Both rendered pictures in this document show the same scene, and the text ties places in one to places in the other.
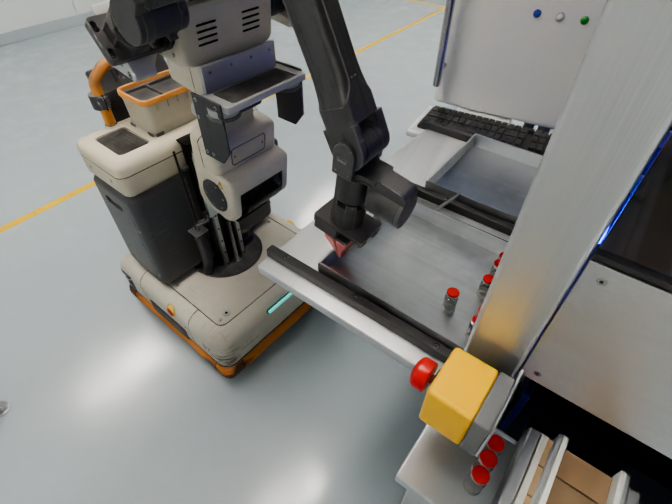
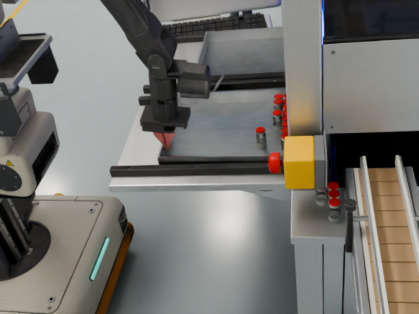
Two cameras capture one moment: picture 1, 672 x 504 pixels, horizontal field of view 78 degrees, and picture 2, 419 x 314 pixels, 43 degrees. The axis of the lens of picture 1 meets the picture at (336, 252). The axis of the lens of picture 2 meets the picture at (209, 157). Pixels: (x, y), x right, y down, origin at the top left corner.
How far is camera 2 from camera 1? 0.54 m
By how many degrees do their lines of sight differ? 19
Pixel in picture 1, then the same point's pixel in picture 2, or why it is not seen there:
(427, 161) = not seen: hidden behind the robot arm
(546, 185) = (288, 17)
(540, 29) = not seen: outside the picture
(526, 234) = (290, 46)
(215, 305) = (35, 299)
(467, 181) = (221, 66)
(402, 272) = (217, 140)
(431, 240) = (222, 113)
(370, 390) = (220, 303)
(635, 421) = (385, 120)
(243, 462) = not seen: outside the picture
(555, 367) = (338, 116)
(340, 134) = (149, 49)
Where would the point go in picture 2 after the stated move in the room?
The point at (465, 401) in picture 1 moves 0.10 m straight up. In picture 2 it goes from (305, 154) to (304, 107)
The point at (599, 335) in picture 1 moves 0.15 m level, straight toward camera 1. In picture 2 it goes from (346, 81) to (333, 133)
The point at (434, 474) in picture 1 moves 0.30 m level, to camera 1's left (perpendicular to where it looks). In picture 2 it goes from (311, 225) to (172, 304)
